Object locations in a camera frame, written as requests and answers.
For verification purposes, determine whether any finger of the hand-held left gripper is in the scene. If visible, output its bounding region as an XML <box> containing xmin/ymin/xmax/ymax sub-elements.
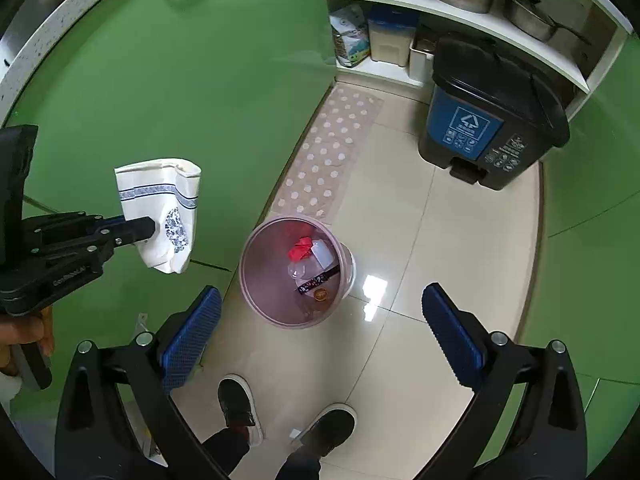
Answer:
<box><xmin>27</xmin><ymin>211</ymin><xmax>127</xmax><ymax>241</ymax></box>
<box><xmin>85</xmin><ymin>217</ymin><xmax>157</xmax><ymax>266</ymax></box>

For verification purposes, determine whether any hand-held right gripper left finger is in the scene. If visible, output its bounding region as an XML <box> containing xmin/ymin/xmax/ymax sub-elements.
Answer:
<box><xmin>54</xmin><ymin>286</ymin><xmax>236</xmax><ymax>480</ymax></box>

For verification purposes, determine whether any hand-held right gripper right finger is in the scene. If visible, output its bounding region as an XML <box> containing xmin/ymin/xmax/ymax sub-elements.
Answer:
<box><xmin>415</xmin><ymin>283</ymin><xmax>590</xmax><ymax>480</ymax></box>

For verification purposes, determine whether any white blue patterned paper cup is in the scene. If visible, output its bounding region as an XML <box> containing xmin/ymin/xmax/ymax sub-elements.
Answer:
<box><xmin>114</xmin><ymin>157</ymin><xmax>202</xmax><ymax>275</ymax></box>

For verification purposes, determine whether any pink trash bin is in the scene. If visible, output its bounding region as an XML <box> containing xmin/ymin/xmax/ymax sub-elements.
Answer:
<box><xmin>239</xmin><ymin>215</ymin><xmax>357</xmax><ymax>330</ymax></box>

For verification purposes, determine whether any dark floral packet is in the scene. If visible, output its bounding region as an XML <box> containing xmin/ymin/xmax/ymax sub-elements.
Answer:
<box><xmin>296</xmin><ymin>269</ymin><xmax>341</xmax><ymax>295</ymax></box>

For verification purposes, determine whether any red paper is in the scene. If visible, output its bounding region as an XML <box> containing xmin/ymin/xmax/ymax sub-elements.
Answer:
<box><xmin>288</xmin><ymin>236</ymin><xmax>315</xmax><ymax>261</ymax></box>

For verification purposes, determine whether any clear plastic container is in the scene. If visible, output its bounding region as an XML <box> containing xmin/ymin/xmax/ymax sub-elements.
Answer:
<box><xmin>307</xmin><ymin>239</ymin><xmax>337</xmax><ymax>268</ymax></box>

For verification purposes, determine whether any person's left hand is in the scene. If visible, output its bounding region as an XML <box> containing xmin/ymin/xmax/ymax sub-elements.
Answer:
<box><xmin>0</xmin><ymin>310</ymin><xmax>56</xmax><ymax>361</ymax></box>

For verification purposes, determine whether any person's left shoe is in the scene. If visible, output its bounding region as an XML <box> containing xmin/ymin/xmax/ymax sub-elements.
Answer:
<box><xmin>217</xmin><ymin>375</ymin><xmax>265</xmax><ymax>448</ymax></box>

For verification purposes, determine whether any green cabinet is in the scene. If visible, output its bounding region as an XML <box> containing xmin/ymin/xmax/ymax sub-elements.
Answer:
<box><xmin>0</xmin><ymin>0</ymin><xmax>341</xmax><ymax>461</ymax></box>
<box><xmin>517</xmin><ymin>35</ymin><xmax>640</xmax><ymax>480</ymax></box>

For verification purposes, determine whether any person's right leg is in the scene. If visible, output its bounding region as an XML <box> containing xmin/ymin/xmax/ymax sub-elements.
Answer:
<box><xmin>282</xmin><ymin>447</ymin><xmax>323</xmax><ymax>480</ymax></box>

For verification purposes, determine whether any dotted floor mat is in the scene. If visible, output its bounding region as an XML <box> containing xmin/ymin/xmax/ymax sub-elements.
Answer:
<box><xmin>270</xmin><ymin>86</ymin><xmax>385</xmax><ymax>226</ymax></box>

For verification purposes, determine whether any black bin with blue label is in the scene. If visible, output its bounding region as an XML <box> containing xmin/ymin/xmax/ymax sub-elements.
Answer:
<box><xmin>418</xmin><ymin>34</ymin><xmax>571</xmax><ymax>192</ymax></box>

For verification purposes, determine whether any white box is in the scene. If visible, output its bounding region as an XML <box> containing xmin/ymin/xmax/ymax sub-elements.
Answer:
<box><xmin>409</xmin><ymin>37</ymin><xmax>438</xmax><ymax>83</ymax></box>

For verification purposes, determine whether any printed food bag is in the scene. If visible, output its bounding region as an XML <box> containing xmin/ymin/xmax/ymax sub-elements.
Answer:
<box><xmin>330</xmin><ymin>4</ymin><xmax>372</xmax><ymax>67</ymax></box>

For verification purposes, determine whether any storage box with blue lid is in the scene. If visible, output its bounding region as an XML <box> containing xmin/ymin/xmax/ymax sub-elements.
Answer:
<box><xmin>367</xmin><ymin>12</ymin><xmax>418</xmax><ymax>67</ymax></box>

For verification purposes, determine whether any white shelf unit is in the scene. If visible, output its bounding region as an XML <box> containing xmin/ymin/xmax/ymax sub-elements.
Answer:
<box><xmin>324</xmin><ymin>0</ymin><xmax>631</xmax><ymax>111</ymax></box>

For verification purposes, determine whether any steel pan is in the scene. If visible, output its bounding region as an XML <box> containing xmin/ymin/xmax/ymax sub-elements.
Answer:
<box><xmin>500</xmin><ymin>0</ymin><xmax>591</xmax><ymax>43</ymax></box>

